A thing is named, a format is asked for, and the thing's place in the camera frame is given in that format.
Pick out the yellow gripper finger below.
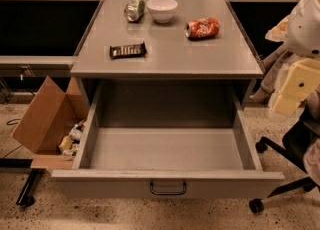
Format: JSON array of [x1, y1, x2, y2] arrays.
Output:
[[271, 58, 320, 116]]

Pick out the chocolate rxbar dark wrapper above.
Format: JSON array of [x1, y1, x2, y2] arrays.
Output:
[[109, 43, 147, 60]]

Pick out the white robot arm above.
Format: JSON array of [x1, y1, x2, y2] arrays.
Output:
[[269, 0, 320, 116]]

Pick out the open grey top drawer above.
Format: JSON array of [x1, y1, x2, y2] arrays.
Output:
[[50, 79, 285, 200]]

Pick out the black office chair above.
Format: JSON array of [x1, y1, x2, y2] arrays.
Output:
[[248, 107, 320, 214]]

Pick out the white ceramic bowl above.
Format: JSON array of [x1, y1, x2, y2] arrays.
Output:
[[147, 0, 178, 23]]

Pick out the grey cabinet counter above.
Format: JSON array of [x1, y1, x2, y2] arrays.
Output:
[[71, 0, 262, 122]]

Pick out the crushed green soda can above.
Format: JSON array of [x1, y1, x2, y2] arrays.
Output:
[[124, 0, 146, 22]]

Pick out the trash items in box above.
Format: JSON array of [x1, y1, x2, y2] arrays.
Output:
[[58, 120, 86, 156]]

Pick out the open cardboard box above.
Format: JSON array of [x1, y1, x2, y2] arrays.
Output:
[[12, 76, 89, 170]]

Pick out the black table leg base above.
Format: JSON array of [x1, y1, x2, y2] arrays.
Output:
[[0, 158, 42, 207]]

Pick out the black drawer handle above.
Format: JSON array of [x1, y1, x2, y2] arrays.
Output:
[[149, 182, 187, 196]]

